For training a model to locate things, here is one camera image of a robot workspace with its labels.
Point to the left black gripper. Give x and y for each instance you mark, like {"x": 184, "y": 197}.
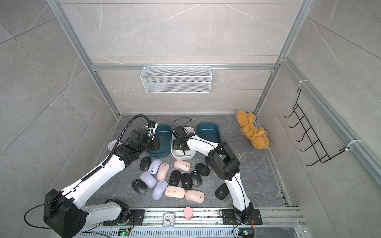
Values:
{"x": 156, "y": 144}

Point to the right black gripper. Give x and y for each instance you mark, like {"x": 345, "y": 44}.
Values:
{"x": 176, "y": 145}

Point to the black mouse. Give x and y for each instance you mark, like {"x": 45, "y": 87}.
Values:
{"x": 139, "y": 186}
{"x": 145, "y": 163}
{"x": 175, "y": 178}
{"x": 202, "y": 169}
{"x": 222, "y": 191}
{"x": 186, "y": 181}
{"x": 208, "y": 163}
{"x": 196, "y": 178}

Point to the purple mouse bottom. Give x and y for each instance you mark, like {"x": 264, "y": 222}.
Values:
{"x": 159, "y": 189}

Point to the purple mouse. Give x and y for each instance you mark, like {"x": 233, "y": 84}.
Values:
{"x": 154, "y": 167}
{"x": 159, "y": 189}
{"x": 148, "y": 179}

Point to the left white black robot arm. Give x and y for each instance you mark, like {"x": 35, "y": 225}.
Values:
{"x": 66, "y": 212}

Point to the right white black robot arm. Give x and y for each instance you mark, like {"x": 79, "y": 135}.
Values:
{"x": 225, "y": 164}

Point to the white storage box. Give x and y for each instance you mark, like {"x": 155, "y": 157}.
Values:
{"x": 187, "y": 155}

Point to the left teal storage box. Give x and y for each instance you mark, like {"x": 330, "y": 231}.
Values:
{"x": 163, "y": 133}

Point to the teal storage box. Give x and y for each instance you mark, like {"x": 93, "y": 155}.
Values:
{"x": 209, "y": 132}
{"x": 163, "y": 133}

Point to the right teal storage box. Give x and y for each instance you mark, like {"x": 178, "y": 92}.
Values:
{"x": 209, "y": 132}

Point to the purple mouse top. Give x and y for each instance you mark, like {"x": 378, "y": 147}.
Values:
{"x": 154, "y": 167}

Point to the purple mouse middle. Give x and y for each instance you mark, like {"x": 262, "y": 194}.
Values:
{"x": 148, "y": 179}

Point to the pink cylinder object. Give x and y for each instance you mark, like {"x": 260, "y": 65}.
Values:
{"x": 188, "y": 213}

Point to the small white desk clock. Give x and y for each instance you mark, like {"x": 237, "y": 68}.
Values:
{"x": 168, "y": 220}

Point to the brown teddy bear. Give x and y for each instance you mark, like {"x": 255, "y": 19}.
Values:
{"x": 257, "y": 136}

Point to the white wire mesh basket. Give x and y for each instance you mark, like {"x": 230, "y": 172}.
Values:
{"x": 176, "y": 79}

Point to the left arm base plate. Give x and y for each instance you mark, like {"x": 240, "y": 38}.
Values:
{"x": 136, "y": 216}

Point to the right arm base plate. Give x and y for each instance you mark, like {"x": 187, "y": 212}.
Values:
{"x": 229, "y": 217}

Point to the black wall hook rack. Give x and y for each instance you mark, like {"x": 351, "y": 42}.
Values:
{"x": 311, "y": 135}

